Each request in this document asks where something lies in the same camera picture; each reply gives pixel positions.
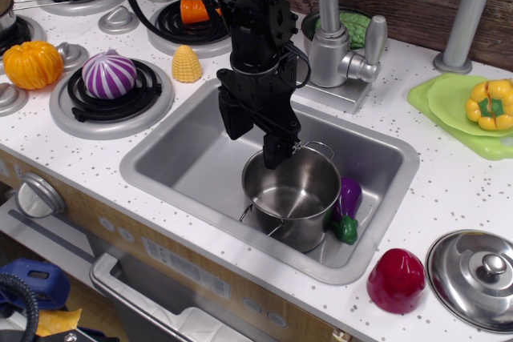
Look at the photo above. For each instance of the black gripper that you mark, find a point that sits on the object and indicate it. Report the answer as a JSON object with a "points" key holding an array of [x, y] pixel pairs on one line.
{"points": [[262, 100]]}

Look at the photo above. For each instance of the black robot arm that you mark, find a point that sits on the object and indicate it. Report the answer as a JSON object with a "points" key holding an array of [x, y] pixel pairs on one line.
{"points": [[260, 33]]}

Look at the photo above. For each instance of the grey toy sink basin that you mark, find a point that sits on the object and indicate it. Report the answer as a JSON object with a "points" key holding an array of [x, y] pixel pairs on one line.
{"points": [[190, 162]]}

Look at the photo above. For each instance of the stainless steel pot lid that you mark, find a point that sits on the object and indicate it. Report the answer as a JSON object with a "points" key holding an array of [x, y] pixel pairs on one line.
{"points": [[470, 273]]}

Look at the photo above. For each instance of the yellow toy corn piece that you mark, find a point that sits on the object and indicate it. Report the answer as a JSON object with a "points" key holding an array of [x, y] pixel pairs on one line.
{"points": [[186, 65]]}

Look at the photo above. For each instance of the silver toy faucet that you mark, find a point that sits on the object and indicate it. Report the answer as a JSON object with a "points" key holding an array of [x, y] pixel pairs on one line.
{"points": [[341, 78]]}

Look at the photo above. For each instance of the front right stove burner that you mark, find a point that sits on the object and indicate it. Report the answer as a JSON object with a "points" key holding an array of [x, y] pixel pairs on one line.
{"points": [[78, 113]]}

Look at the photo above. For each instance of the purple toy eggplant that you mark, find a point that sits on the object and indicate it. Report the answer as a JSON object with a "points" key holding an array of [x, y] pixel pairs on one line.
{"points": [[343, 222]]}

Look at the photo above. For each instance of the orange toy carrot piece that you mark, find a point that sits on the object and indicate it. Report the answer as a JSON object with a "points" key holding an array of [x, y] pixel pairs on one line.
{"points": [[193, 11]]}

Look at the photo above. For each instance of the back right stove burner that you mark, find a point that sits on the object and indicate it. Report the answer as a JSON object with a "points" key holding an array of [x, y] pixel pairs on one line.
{"points": [[198, 35]]}

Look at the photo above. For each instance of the green toy vegetable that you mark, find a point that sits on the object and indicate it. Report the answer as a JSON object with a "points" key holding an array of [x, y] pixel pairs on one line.
{"points": [[356, 25]]}

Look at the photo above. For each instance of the purple striped toy onion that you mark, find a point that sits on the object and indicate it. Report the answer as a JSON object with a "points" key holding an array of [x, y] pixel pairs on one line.
{"points": [[109, 75]]}

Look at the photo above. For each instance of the light green plate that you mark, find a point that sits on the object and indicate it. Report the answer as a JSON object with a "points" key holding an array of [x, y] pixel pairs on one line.
{"points": [[473, 104]]}

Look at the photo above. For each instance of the red toy vegetable half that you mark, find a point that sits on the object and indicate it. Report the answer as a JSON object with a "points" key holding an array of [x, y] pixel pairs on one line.
{"points": [[397, 282]]}

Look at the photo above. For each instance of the light green cutting board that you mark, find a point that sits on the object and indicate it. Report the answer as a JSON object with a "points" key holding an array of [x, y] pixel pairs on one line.
{"points": [[481, 146]]}

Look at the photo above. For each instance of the silver oven dial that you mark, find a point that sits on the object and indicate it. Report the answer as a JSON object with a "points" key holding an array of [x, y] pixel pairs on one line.
{"points": [[37, 199]]}

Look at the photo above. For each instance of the orange toy pumpkin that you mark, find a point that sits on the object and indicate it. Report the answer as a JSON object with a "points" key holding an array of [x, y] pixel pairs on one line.
{"points": [[33, 65]]}

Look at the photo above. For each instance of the yellow toy bell pepper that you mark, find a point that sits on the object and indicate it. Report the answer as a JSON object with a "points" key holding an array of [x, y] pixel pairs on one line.
{"points": [[490, 105]]}

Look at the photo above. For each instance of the blue clamp tool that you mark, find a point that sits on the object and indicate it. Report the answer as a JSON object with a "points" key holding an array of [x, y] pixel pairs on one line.
{"points": [[47, 281]]}

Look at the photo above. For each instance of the front left stove burner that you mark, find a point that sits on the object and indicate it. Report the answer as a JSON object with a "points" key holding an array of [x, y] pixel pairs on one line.
{"points": [[24, 30]]}

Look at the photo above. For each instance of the yellow cloth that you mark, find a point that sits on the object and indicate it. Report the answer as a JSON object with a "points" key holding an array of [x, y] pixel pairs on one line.
{"points": [[51, 322]]}

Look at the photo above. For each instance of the grey vertical pole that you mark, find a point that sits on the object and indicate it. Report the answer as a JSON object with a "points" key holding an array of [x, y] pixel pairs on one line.
{"points": [[455, 57]]}

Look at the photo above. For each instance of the grey oven door handle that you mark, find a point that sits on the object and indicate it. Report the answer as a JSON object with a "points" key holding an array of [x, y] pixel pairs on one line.
{"points": [[145, 320]]}

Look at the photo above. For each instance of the steel saucepan with handle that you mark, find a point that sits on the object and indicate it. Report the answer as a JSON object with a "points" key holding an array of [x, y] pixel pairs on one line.
{"points": [[8, 8]]}

